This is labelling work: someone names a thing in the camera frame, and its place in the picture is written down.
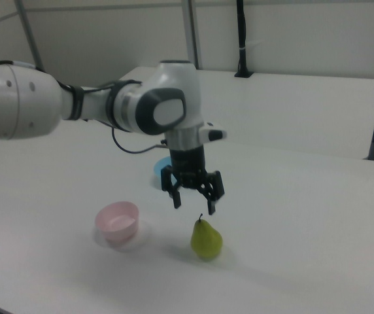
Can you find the white rectangular table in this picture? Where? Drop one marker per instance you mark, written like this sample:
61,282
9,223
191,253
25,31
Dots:
288,108

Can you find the green pear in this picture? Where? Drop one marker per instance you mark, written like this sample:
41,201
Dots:
206,240

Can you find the pink plastic bowl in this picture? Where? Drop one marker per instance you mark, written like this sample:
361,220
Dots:
118,229

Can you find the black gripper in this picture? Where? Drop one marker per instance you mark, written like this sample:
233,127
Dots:
188,167

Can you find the light blue plastic bowl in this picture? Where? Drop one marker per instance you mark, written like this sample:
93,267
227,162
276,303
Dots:
161,165

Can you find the black camera stand pole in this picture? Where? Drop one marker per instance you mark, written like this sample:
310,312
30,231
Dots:
242,36

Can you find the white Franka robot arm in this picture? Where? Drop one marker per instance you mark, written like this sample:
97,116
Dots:
161,104

